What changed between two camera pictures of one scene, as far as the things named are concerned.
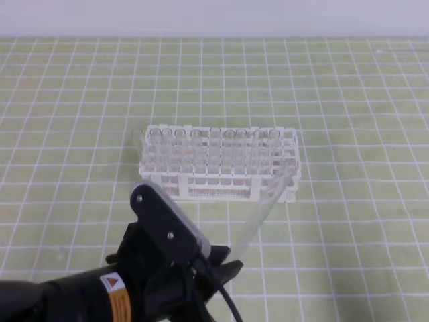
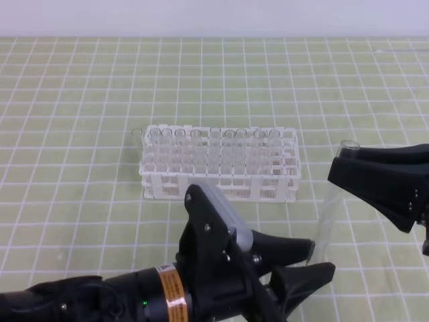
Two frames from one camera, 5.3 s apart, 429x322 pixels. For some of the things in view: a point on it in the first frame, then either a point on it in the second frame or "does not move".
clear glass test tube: [281, 177] -> [334, 202]
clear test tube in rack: [180, 155] does not move
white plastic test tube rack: [198, 163] does not move
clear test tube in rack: [240, 151] does not move
